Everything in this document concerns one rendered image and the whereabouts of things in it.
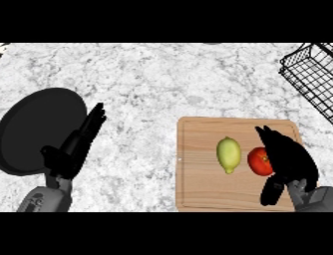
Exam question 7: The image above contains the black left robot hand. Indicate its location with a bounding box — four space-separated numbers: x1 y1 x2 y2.
40 102 108 180

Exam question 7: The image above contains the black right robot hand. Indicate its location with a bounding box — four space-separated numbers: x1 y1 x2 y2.
253 125 319 207

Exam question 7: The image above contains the red tomato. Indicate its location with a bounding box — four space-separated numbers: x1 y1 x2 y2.
245 146 275 177

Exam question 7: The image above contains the wooden cutting board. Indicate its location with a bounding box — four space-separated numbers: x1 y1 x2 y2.
174 116 304 213

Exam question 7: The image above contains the black round plate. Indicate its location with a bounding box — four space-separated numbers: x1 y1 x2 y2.
0 87 89 176

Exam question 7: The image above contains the yellow-green lemon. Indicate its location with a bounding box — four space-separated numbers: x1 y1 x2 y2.
214 136 242 175

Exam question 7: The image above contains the black wire tiered basket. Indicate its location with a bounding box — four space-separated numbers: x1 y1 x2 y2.
278 42 333 131

